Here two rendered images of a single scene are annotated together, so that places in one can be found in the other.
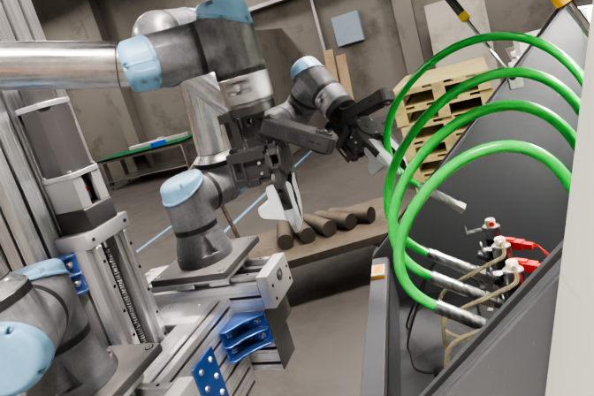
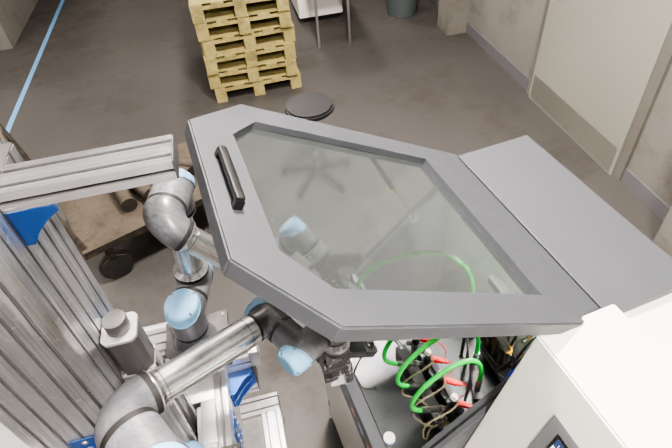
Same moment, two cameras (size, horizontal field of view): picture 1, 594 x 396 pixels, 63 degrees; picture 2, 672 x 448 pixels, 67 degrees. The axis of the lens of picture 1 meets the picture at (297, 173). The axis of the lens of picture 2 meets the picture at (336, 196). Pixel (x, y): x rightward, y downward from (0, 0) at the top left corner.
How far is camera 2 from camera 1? 119 cm
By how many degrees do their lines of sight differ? 41
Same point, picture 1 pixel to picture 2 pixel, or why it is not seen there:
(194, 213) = (200, 326)
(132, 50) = (300, 364)
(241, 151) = (331, 368)
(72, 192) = not seen: hidden behind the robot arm
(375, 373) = (367, 418)
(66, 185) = not seen: hidden behind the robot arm
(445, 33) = not seen: outside the picture
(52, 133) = (139, 350)
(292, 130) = (359, 353)
